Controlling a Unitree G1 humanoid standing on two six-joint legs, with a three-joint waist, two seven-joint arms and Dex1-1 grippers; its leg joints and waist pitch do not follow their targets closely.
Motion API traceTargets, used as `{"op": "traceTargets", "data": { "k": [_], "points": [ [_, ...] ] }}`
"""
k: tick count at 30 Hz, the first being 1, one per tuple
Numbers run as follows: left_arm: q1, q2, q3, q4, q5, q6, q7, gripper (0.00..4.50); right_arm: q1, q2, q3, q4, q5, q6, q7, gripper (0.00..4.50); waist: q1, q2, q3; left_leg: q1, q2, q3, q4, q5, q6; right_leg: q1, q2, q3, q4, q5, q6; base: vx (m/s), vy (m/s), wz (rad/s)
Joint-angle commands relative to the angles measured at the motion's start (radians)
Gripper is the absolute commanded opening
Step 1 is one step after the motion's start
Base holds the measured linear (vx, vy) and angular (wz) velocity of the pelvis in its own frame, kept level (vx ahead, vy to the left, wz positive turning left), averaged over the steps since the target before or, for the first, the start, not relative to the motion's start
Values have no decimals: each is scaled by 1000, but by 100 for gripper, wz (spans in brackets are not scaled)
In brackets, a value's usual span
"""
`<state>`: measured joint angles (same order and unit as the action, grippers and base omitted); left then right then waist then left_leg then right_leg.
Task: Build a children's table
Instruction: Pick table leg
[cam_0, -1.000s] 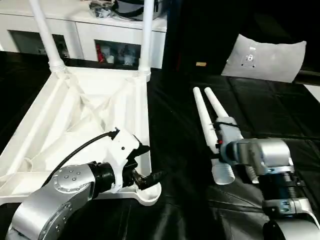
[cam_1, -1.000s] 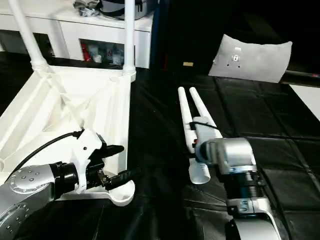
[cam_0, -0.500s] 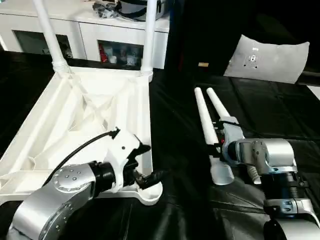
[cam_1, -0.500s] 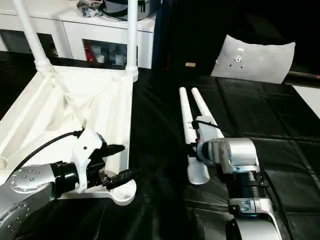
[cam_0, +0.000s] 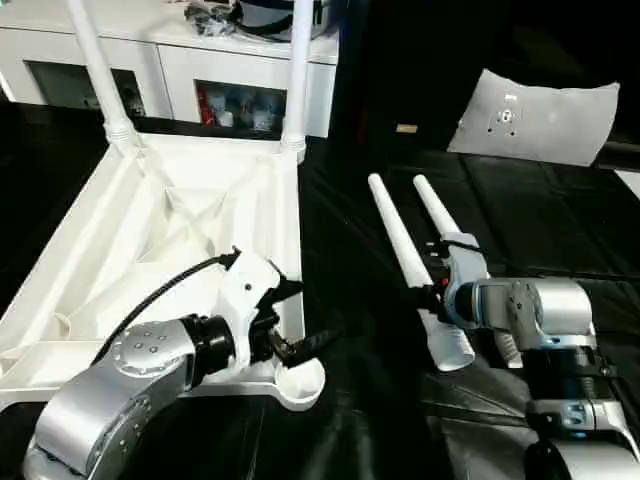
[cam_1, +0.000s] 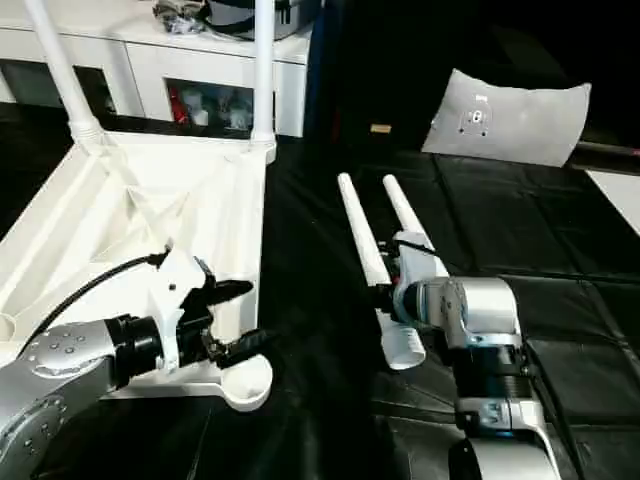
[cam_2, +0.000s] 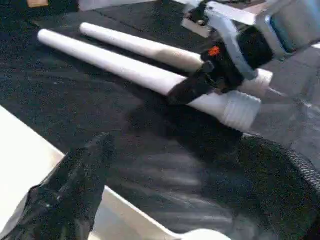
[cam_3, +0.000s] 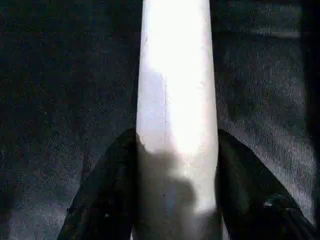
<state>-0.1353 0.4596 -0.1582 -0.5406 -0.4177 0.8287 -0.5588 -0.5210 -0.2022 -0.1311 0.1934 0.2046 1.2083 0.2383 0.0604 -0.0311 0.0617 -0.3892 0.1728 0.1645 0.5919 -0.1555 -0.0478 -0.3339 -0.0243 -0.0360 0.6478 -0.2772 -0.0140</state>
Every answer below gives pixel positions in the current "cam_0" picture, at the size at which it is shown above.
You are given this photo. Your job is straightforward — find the white flat panel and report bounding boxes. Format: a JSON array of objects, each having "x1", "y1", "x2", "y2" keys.
[{"x1": 612, "y1": 168, "x2": 640, "y2": 201}]

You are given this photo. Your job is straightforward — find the grey printed cushion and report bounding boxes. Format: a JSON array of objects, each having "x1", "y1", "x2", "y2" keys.
[{"x1": 446, "y1": 68, "x2": 621, "y2": 168}]

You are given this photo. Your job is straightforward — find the white glass-door cabinet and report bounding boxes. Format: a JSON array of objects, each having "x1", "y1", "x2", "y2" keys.
[{"x1": 0, "y1": 0, "x2": 341, "y2": 139}]

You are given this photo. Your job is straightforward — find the black floor mat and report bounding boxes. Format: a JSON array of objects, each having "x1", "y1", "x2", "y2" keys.
[{"x1": 0, "y1": 99, "x2": 640, "y2": 480}]

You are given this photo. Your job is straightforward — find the grey round bag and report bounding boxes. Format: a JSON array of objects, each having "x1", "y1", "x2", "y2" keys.
[{"x1": 234, "y1": 0, "x2": 331, "y2": 41}]

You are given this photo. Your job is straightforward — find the white plastic table leg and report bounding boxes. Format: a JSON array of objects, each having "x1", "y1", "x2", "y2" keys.
[
  {"x1": 279, "y1": 0, "x2": 314, "y2": 151},
  {"x1": 367, "y1": 172, "x2": 475, "y2": 372},
  {"x1": 412, "y1": 175, "x2": 525, "y2": 370},
  {"x1": 67, "y1": 0, "x2": 139, "y2": 146}
]

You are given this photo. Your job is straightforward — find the white plastic table top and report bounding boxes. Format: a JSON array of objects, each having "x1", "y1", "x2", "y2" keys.
[{"x1": 0, "y1": 130, "x2": 326, "y2": 412}]

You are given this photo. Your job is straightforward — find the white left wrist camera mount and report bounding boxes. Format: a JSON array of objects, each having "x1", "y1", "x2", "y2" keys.
[{"x1": 217, "y1": 252, "x2": 284, "y2": 371}]

